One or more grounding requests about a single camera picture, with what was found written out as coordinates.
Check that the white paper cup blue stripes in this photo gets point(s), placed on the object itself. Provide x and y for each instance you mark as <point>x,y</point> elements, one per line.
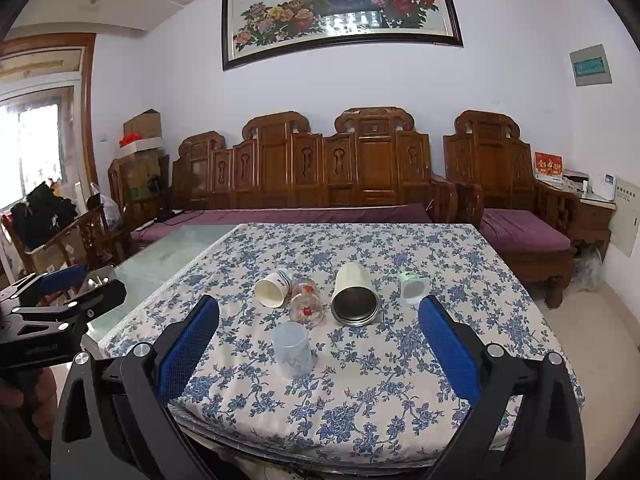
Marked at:
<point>270,290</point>

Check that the grey wall electrical box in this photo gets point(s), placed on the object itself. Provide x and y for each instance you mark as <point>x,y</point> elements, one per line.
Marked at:
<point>591,65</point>

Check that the red gift box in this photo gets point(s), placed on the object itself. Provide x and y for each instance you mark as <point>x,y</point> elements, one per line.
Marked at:
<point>548,164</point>

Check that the white box with red item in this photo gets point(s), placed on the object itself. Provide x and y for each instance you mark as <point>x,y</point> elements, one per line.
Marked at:
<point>145,145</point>

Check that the wooden chair holding boxes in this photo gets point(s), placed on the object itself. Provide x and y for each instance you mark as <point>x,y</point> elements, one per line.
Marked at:
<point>117,195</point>

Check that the square purple seat cushion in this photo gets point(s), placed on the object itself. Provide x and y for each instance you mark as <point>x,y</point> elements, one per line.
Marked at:
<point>520,227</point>

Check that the wooden door frame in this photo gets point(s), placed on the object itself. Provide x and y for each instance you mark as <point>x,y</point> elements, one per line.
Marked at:
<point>89,110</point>

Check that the blue floral tablecloth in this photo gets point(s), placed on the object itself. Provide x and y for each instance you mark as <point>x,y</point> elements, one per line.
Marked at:
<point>360,390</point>

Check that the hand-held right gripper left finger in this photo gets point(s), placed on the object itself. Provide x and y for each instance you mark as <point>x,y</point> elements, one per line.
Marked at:
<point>190,350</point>

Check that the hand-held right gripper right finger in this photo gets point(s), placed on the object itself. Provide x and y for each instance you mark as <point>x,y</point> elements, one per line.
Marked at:
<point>447,355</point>

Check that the large brown cardboard box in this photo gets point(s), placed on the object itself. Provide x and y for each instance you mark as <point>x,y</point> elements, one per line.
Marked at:
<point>142,175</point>

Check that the small white green cup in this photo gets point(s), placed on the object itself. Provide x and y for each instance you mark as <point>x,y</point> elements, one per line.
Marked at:
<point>413,290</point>

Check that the framed peacock flower painting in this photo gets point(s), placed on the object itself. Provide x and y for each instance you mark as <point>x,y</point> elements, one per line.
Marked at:
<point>340,10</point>

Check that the translucent plastic cup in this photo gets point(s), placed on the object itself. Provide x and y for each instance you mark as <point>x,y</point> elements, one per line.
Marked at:
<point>292,352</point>

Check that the white plastic bag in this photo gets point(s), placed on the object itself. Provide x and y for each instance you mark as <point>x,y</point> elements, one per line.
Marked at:
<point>105,207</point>

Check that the carved wooden sofa bench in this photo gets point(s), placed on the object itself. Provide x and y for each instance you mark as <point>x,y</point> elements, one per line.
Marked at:
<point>370,170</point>

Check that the white wall panel door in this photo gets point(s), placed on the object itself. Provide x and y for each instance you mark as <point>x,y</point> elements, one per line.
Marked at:
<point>627,217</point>

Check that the small brown cardboard box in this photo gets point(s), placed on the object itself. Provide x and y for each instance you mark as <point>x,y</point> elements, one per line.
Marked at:
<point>144,125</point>

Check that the white device box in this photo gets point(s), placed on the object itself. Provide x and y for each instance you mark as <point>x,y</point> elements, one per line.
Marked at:
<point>604,184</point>

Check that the wooden chair with clothes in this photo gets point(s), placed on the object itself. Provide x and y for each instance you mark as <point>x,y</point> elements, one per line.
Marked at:
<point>75,240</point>

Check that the person's left hand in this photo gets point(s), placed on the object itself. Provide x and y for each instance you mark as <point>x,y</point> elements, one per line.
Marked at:
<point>47,400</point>

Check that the wooden side table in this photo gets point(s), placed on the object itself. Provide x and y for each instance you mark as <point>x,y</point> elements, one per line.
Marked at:
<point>592,220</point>

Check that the pile of dark clothes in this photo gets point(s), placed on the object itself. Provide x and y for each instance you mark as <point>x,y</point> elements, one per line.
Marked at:
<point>42,215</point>

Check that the glass-topped table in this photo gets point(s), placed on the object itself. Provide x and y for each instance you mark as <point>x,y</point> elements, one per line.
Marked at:
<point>165,265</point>

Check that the cream steel-lined tumbler cup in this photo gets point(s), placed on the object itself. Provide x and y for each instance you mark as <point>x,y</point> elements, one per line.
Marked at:
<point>352,285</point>

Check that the long purple seat cushion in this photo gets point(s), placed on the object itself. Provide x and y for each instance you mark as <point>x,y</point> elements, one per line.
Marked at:
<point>300,216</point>

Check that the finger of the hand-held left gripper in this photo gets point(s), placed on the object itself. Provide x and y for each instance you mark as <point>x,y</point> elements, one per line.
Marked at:
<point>100,292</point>
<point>62,278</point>

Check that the clear plastic bag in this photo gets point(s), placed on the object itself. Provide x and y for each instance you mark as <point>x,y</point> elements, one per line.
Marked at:
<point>587,270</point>

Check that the carved wooden armchair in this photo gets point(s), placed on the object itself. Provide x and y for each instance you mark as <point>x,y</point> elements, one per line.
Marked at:
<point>495,170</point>

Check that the clear glass cup red print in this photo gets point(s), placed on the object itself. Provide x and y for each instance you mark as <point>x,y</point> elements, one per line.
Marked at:
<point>305,305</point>

